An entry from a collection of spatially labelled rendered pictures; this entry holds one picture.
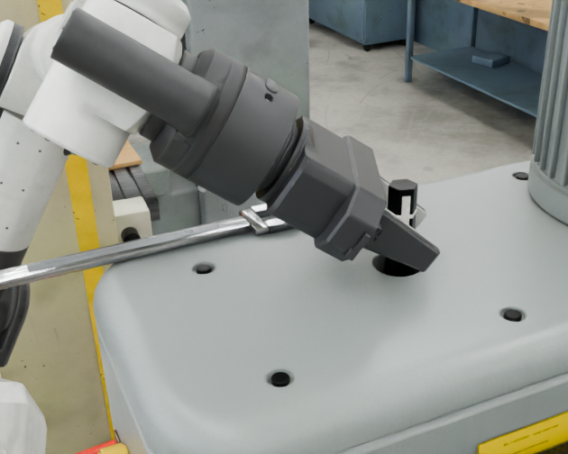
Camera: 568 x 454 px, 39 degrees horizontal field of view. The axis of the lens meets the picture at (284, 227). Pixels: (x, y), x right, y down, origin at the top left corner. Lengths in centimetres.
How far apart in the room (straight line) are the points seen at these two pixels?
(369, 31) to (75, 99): 753
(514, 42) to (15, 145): 656
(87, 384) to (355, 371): 227
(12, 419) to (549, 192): 59
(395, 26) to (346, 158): 760
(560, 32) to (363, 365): 31
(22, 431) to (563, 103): 63
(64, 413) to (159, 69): 236
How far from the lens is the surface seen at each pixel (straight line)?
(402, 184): 58
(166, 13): 53
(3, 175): 83
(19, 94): 77
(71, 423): 282
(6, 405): 91
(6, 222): 85
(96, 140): 52
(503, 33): 731
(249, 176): 52
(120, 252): 63
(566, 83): 66
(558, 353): 56
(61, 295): 254
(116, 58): 48
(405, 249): 57
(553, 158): 68
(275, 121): 52
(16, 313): 93
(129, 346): 54
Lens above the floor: 220
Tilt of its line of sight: 28 degrees down
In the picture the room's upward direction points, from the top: 2 degrees counter-clockwise
